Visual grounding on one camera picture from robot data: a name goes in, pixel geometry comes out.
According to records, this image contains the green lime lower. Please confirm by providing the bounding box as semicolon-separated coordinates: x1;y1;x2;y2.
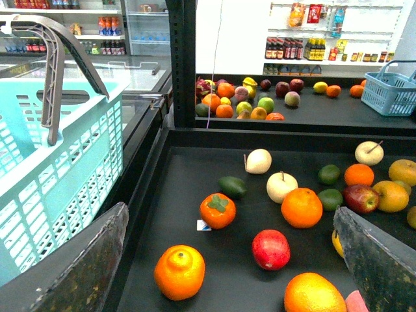
318;188;343;211

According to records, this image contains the light teal shopping basket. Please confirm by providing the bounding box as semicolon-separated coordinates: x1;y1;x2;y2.
1;14;128;284

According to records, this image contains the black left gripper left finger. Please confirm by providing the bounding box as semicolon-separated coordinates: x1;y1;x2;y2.
1;202;129;311

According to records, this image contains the green lime upper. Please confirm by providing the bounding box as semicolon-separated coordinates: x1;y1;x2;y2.
318;164;341;185

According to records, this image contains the white pear back right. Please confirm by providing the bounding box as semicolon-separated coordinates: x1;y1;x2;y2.
355;141;384;166

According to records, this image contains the round orange middle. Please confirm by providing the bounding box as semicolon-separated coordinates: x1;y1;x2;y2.
281;188;323;229

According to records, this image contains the yellow quince front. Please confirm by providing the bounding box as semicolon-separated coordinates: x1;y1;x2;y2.
406;206;416;229

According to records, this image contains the green lime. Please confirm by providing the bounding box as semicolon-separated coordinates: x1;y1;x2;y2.
318;164;341;185
318;188;343;211

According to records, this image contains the red apple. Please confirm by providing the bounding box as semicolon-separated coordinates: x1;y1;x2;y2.
343;184;380;215

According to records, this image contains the yellow pear far right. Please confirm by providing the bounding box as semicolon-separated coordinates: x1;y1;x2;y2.
388;159;416;187

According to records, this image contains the far orange by basket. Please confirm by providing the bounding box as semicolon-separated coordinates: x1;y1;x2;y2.
350;84;364;98

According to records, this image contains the bumpy orange tangerine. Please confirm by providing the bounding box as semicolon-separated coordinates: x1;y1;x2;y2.
153;244;205;301

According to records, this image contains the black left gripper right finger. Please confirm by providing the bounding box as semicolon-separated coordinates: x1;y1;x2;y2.
333;207;415;311

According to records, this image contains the white apple with stem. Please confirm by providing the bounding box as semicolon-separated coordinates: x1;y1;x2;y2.
266;171;298;203

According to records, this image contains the orange persimmon with green calyx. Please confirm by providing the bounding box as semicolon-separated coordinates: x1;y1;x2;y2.
200;193;237;229

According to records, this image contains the far orange tangerine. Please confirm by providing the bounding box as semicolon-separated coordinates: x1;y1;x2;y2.
326;85;341;98

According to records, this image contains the green avocado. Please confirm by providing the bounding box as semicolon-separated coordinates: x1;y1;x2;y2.
218;176;248;200

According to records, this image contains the small orange back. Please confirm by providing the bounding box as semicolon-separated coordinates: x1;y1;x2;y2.
344;163;374;186

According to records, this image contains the pink peach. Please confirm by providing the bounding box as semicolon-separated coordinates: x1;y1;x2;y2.
345;290;369;312

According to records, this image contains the small blue basket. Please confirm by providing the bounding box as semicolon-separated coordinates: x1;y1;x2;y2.
361;60;415;117

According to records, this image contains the white price tag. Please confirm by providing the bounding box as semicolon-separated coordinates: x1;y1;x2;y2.
196;219;212;231

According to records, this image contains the red pomegranate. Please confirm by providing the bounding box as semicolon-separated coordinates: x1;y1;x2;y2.
252;229;291;271

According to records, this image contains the large orange front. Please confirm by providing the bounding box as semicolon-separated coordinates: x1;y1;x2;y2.
283;272;347;312

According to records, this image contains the small yellow-green pear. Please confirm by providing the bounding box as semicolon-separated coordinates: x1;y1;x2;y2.
394;180;411;196

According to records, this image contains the yellow pear near apple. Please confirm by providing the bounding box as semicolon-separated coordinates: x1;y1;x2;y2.
372;180;410;213

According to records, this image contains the white pear lying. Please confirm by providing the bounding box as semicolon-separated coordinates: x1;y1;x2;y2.
243;149;272;174

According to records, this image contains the yellow lemon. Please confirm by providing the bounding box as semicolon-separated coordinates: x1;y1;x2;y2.
313;81;328;94
331;230;344;258

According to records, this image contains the glass top freezer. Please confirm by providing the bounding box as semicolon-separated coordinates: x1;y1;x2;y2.
1;53;172;165

